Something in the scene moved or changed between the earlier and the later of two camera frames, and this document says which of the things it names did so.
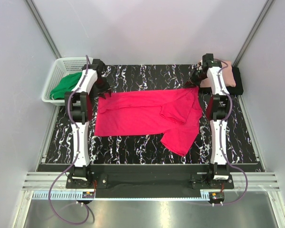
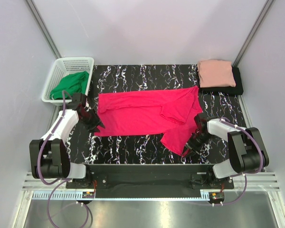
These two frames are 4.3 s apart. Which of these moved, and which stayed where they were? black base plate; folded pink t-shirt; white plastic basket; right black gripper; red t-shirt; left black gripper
Moved: left black gripper; right black gripper
Stayed: red t-shirt; black base plate; white plastic basket; folded pink t-shirt
